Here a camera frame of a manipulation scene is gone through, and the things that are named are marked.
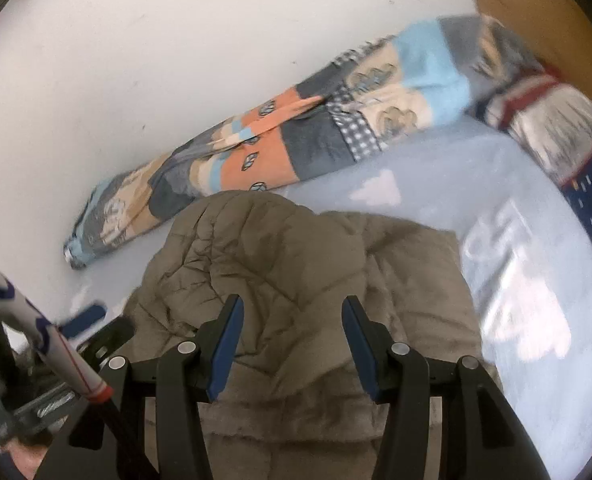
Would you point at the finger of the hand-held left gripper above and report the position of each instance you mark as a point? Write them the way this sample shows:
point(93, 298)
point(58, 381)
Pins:
point(109, 341)
point(84, 320)

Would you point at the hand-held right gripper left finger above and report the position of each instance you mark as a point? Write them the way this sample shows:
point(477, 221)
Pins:
point(225, 342)

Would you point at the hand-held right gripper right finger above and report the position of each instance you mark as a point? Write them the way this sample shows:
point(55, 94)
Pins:
point(361, 347)

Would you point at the olive quilted puffer jacket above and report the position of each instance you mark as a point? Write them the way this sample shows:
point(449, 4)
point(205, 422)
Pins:
point(286, 260)

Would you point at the light blue bed sheet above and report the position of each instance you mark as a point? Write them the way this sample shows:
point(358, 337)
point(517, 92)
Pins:
point(526, 285)

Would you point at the patchwork fleece blanket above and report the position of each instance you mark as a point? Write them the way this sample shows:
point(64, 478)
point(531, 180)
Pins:
point(316, 125)

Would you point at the navy and red patterned pillow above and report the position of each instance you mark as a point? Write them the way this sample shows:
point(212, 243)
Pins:
point(551, 115)

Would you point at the wooden headboard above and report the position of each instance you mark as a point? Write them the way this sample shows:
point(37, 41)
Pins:
point(551, 20)

